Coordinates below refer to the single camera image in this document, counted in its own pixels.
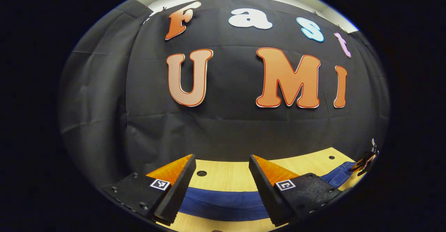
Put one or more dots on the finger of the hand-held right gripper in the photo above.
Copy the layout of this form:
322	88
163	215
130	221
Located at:
364	161

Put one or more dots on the black backdrop cloth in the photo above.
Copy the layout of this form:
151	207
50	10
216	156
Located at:
226	134

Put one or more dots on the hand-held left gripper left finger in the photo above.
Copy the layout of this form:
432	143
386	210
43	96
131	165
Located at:
181	190

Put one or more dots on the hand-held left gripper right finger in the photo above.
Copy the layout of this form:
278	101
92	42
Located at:
264	190

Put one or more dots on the blue denim jeans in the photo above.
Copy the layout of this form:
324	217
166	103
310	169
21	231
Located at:
223	204

